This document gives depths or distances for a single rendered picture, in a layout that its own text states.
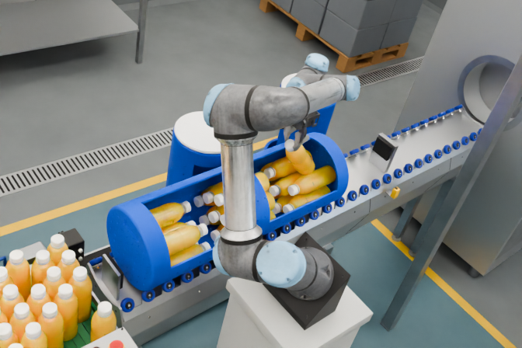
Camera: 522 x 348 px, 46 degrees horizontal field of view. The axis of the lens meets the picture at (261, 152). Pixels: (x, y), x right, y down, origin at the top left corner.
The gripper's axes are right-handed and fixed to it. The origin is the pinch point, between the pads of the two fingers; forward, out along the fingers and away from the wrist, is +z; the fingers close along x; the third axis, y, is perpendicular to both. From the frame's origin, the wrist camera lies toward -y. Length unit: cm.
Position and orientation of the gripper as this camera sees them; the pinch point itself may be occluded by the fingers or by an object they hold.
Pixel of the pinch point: (290, 144)
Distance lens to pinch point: 218.0
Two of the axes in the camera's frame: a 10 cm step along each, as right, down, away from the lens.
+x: -6.2, -5.8, 5.2
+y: 7.6, -2.9, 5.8
